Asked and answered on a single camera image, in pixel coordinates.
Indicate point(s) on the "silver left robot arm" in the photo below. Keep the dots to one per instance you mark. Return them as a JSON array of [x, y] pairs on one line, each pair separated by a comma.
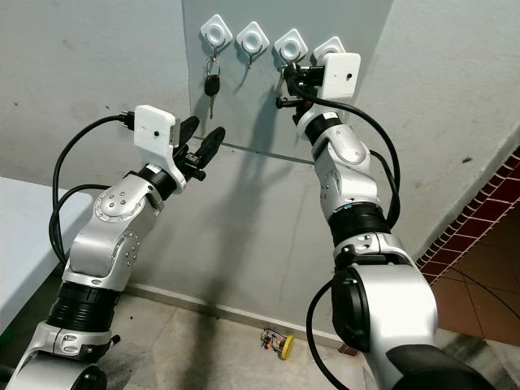
[[110, 236]]

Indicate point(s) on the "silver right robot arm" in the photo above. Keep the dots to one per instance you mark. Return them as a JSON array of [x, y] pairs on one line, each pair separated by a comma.
[[345, 162]]

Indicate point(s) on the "black car key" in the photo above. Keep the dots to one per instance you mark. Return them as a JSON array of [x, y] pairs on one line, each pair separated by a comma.
[[212, 84]]

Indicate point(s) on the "white plastic folding table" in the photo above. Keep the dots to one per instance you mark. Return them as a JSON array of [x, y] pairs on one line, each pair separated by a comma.
[[32, 244]]

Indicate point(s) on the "small yellow wheeled toy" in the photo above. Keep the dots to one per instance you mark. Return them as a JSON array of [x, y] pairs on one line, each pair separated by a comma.
[[284, 347]]

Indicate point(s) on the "white square wall hook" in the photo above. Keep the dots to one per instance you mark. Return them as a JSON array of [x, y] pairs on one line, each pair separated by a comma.
[[253, 38], [329, 47], [217, 32], [292, 46]]

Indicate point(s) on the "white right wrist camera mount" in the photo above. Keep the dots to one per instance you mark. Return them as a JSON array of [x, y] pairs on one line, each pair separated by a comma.
[[343, 75]]

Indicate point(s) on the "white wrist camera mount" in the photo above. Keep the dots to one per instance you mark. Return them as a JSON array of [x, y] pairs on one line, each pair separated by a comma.
[[343, 75], [154, 130]]

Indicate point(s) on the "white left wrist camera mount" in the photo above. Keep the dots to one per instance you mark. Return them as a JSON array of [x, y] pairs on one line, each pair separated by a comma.
[[154, 130]]

